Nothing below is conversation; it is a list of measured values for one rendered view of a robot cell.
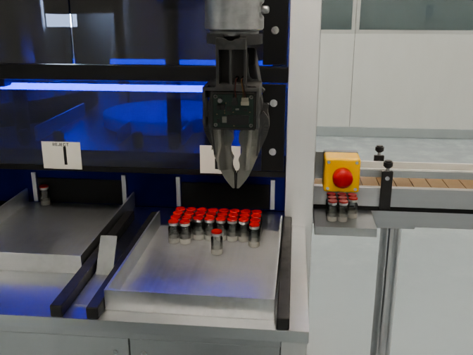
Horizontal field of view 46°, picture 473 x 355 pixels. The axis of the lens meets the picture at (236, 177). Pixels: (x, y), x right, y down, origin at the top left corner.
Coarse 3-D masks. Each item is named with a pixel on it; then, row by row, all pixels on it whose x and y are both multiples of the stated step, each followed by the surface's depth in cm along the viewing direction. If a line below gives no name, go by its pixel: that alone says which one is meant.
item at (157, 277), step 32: (128, 256) 97; (160, 256) 104; (192, 256) 104; (224, 256) 104; (256, 256) 104; (128, 288) 93; (160, 288) 93; (192, 288) 93; (224, 288) 93; (256, 288) 93
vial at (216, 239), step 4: (212, 236) 105; (216, 236) 104; (220, 236) 104; (212, 240) 104; (216, 240) 104; (220, 240) 104; (212, 244) 104; (216, 244) 104; (220, 244) 104; (212, 248) 105; (216, 248) 104; (220, 248) 104; (212, 252) 105; (216, 252) 104; (220, 252) 105
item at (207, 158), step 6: (204, 150) 116; (210, 150) 116; (234, 150) 116; (240, 150) 115; (204, 156) 117; (210, 156) 116; (234, 156) 116; (204, 162) 117; (210, 162) 117; (234, 162) 116; (204, 168) 117; (210, 168) 117; (234, 168) 117
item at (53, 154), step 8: (48, 144) 119; (56, 144) 119; (64, 144) 119; (72, 144) 119; (48, 152) 120; (56, 152) 120; (72, 152) 119; (80, 152) 119; (48, 160) 120; (56, 160) 120; (72, 160) 120; (80, 160) 120; (56, 168) 121; (64, 168) 121; (72, 168) 120; (80, 168) 120
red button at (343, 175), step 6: (342, 168) 112; (336, 174) 112; (342, 174) 111; (348, 174) 111; (336, 180) 112; (342, 180) 112; (348, 180) 111; (336, 186) 113; (342, 186) 112; (348, 186) 112
